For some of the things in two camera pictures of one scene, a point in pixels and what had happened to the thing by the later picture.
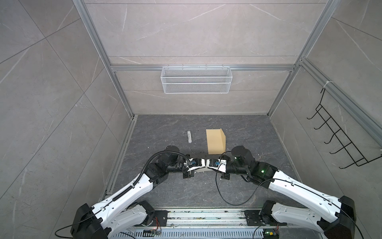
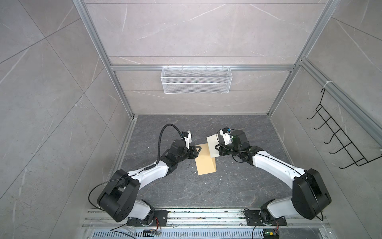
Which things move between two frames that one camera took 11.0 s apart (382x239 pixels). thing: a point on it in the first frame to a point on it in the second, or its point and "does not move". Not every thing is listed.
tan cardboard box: (216, 140) to (205, 164)
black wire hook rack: (358, 159) does not move
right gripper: (225, 176) to (222, 150)
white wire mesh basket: (196, 80) does not move
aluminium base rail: (228, 224) does not move
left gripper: (189, 175) to (194, 152)
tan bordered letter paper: (222, 167) to (212, 141)
